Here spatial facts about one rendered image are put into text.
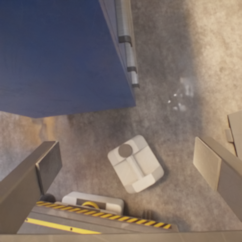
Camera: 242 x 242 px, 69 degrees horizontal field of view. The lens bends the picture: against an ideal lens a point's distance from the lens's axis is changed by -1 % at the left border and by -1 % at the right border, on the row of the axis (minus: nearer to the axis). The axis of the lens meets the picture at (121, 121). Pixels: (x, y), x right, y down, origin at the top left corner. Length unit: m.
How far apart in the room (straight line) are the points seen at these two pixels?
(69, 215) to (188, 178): 0.55
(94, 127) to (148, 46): 0.51
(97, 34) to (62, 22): 0.05
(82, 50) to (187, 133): 0.70
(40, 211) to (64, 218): 0.09
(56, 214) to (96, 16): 0.59
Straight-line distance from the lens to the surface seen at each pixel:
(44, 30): 0.27
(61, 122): 1.01
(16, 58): 0.35
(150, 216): 0.82
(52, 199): 0.99
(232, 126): 0.88
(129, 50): 0.51
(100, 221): 0.63
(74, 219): 0.67
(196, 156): 0.17
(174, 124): 0.90
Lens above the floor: 0.89
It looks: 79 degrees down
